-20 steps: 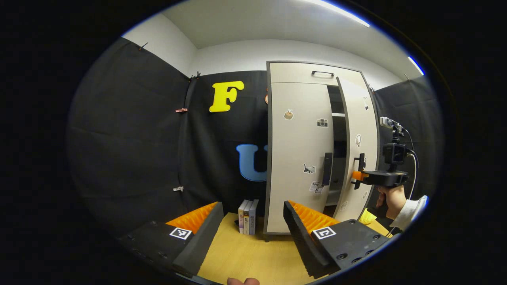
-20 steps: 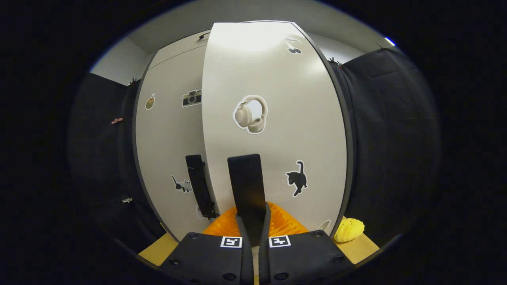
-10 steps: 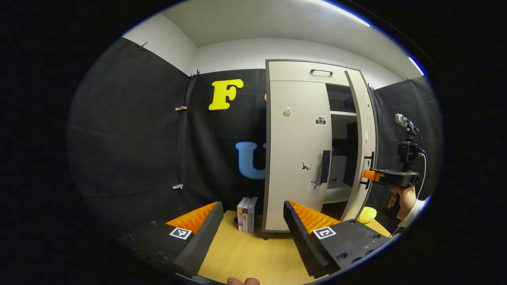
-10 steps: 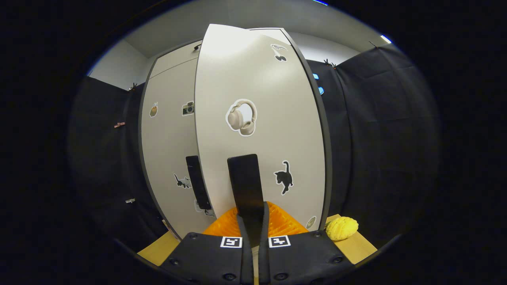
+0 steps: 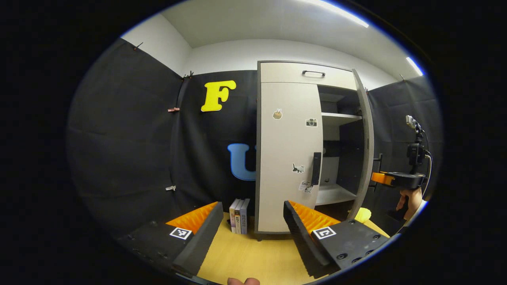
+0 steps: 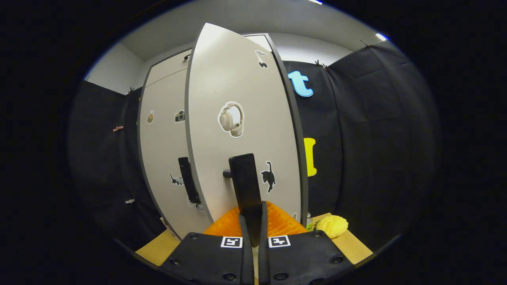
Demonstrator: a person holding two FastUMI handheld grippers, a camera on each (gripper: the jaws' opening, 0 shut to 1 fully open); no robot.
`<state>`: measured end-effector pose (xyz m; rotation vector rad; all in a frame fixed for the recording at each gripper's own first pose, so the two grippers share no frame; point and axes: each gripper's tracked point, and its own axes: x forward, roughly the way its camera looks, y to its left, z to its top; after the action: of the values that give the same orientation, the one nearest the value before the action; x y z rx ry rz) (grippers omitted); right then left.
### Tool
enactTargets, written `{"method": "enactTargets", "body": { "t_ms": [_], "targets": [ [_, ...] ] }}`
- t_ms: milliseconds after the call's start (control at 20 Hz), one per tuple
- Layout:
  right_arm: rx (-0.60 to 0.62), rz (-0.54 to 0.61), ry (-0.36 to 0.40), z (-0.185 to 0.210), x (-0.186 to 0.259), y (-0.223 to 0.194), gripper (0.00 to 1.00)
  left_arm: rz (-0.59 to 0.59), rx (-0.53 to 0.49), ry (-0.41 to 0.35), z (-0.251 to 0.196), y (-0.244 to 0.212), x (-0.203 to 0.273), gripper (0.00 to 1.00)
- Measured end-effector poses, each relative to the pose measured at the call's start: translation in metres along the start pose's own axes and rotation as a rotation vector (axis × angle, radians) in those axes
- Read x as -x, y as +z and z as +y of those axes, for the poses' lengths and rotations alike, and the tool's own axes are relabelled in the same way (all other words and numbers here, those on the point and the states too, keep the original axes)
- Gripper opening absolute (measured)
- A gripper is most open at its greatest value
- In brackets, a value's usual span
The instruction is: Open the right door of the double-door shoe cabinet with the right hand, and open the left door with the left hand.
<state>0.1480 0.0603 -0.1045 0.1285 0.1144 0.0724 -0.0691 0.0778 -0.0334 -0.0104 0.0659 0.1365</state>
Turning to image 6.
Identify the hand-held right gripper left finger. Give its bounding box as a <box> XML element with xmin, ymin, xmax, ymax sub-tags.
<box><xmin>158</xmin><ymin>202</ymin><xmax>254</xmax><ymax>285</ymax></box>

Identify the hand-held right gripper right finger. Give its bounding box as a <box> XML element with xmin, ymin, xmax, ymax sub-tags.
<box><xmin>258</xmin><ymin>201</ymin><xmax>355</xmax><ymax>285</ymax></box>

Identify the grey double-door shoe cabinet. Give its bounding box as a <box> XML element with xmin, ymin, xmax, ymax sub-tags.
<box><xmin>137</xmin><ymin>33</ymin><xmax>309</xmax><ymax>241</ymax></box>

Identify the beige shoe cabinet door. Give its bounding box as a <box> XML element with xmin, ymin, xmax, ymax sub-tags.
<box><xmin>138</xmin><ymin>68</ymin><xmax>206</xmax><ymax>240</ymax></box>
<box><xmin>185</xmin><ymin>23</ymin><xmax>302</xmax><ymax>248</ymax></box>

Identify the beige cabinet top drawer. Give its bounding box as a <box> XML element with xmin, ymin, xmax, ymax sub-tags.
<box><xmin>147</xmin><ymin>34</ymin><xmax>274</xmax><ymax>87</ymax></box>

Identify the yellow lumpy object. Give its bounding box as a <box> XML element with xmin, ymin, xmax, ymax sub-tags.
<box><xmin>316</xmin><ymin>215</ymin><xmax>349</xmax><ymax>239</ymax></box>

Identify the black backdrop cloth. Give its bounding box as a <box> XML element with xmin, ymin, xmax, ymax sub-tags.
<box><xmin>67</xmin><ymin>40</ymin><xmax>442</xmax><ymax>254</ymax></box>

